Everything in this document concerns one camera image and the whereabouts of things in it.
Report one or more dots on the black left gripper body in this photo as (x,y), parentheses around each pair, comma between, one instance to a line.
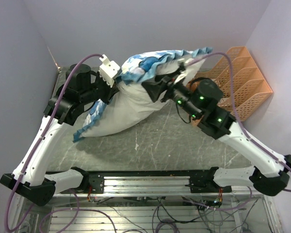
(100,89)

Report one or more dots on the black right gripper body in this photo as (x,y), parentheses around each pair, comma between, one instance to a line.
(172,90)

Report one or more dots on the blue houndstooth bear pillowcase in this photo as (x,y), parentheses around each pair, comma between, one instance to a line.
(145,70)

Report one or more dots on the white pillow insert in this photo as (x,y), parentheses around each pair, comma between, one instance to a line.
(135,102)

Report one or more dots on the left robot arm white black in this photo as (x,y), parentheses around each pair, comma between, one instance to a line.
(83,86)

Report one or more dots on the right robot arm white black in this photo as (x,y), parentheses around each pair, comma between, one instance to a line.
(269,173)

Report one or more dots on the orange plastic file organizer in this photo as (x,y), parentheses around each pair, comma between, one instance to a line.
(249,85)

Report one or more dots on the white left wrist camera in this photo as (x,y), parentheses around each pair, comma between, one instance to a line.
(109,70)

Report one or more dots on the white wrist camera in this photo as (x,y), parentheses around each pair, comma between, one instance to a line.
(109,70)
(184,70)

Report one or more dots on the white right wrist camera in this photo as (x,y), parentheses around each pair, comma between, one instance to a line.
(184,70)

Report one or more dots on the aluminium rail frame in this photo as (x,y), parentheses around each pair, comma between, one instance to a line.
(111,186)

